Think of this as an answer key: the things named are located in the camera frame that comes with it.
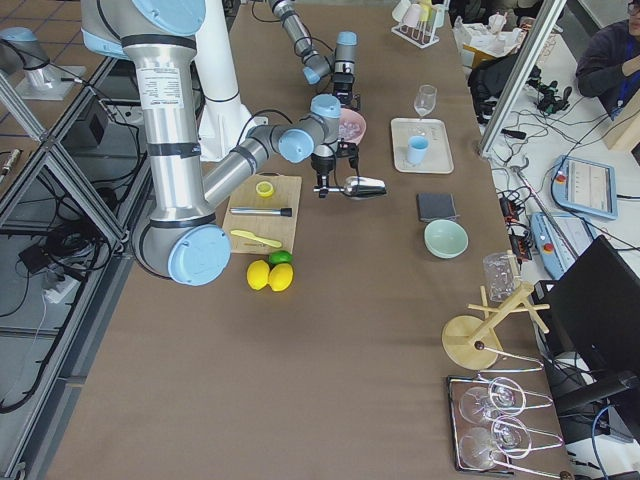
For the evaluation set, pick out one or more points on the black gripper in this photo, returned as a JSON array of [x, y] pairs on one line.
[[320, 165], [343, 83]]

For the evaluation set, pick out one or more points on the metal ice scoop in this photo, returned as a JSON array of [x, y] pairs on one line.
[[355, 187]]

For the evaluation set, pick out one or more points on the clear ice cubes pile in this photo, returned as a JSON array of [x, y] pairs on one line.
[[350, 130]]

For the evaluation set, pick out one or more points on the blue cup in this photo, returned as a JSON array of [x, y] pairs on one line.
[[417, 147]]

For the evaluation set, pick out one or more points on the wooden cup stand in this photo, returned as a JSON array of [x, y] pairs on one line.
[[471, 342]]

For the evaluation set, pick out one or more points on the bamboo cutting board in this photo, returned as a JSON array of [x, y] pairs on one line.
[[286, 194]]

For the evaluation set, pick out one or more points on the pink bowl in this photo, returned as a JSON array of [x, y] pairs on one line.
[[351, 115]]

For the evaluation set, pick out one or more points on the steel muddler black tip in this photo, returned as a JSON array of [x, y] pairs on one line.
[[250, 211]]

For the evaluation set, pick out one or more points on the half lemon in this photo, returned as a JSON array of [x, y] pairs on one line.
[[265, 189]]

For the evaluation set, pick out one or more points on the clear wine glass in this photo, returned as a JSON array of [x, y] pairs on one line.
[[425, 100]]

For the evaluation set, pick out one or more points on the green lime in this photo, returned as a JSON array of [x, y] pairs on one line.
[[279, 257]]

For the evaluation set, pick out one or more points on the yellow plastic knife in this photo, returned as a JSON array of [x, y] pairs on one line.
[[252, 236]]

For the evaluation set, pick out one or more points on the cream serving tray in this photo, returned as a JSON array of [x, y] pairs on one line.
[[438, 158]]

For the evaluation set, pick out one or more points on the yellow lemon upper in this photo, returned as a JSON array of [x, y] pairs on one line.
[[281, 277]]

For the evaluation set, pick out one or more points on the yellow lemon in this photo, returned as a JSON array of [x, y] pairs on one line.
[[281, 277], [257, 274]]

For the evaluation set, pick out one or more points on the grey folded cloth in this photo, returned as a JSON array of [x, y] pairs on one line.
[[435, 206]]

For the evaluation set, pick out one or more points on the yellow lemon lower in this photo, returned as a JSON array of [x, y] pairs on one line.
[[257, 274]]

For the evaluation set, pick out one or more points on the green bowl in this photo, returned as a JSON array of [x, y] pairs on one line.
[[445, 239]]

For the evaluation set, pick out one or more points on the glass mug on stand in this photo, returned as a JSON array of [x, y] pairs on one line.
[[502, 276]]

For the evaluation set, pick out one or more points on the teach pendant tablet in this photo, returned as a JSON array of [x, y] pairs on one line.
[[585, 186]]

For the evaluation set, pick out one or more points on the person in dark jacket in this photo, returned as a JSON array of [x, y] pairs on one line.
[[609, 68]]

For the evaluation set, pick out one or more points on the upside-down wine glass far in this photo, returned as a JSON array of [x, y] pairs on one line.
[[487, 400]]

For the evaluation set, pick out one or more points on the upside-down wine glass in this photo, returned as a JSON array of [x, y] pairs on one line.
[[487, 400], [502, 443]]

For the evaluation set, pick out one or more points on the black glass rack tray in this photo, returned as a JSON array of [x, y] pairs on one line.
[[456, 386]]

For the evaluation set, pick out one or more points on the black monitor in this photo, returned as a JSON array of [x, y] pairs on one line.
[[594, 312]]

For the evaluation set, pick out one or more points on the upside-down wine glass near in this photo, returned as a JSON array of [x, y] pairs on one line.
[[502, 443]]

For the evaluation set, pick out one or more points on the white wire dish rack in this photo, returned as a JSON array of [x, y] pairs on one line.
[[418, 21]]

